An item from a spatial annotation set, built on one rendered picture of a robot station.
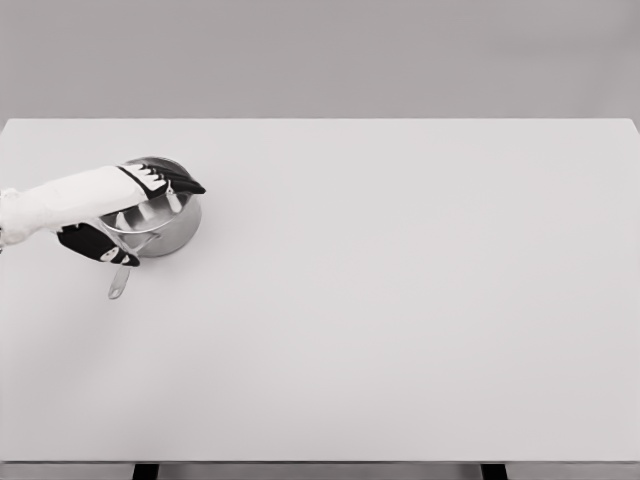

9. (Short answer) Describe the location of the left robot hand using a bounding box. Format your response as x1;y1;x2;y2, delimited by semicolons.
30;164;207;268

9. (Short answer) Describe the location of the steel saucepan with handle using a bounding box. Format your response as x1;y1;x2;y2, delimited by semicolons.
99;156;203;301

